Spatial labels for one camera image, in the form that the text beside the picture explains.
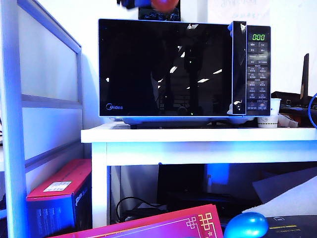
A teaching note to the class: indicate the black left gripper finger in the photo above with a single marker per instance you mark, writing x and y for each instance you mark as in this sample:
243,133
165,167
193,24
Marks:
138,3

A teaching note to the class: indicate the orange fruit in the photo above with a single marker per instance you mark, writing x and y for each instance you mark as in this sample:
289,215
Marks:
164,4

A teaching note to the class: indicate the white Midea microwave body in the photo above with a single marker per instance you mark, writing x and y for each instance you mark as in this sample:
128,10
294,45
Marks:
257,74

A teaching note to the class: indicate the grey-framed partition panel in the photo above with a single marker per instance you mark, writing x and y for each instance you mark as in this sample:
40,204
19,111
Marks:
49,62

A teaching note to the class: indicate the white table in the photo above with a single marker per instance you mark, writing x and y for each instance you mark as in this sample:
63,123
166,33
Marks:
198,151

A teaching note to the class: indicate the white patterned paper cup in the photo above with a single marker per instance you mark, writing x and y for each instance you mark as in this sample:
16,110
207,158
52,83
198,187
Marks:
268,122

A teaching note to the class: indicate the black router with antenna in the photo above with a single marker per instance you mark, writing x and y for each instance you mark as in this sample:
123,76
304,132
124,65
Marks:
292,99

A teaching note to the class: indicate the crumpled paper packaging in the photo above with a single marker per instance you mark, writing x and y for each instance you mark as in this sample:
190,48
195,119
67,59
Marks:
287,121

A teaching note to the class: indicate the red and blue carton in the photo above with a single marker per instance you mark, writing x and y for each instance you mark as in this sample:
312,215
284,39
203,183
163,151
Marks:
57,188

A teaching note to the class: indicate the pink patterned flat box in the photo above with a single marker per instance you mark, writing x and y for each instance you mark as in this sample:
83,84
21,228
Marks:
161,225

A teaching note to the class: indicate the glossy blue egg-shaped object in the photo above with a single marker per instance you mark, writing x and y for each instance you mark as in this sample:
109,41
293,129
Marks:
246,225

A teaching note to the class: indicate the white foam sheet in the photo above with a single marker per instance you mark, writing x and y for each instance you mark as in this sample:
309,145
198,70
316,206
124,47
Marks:
292,198

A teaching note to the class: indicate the black paper shredder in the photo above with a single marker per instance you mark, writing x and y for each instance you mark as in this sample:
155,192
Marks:
292,228

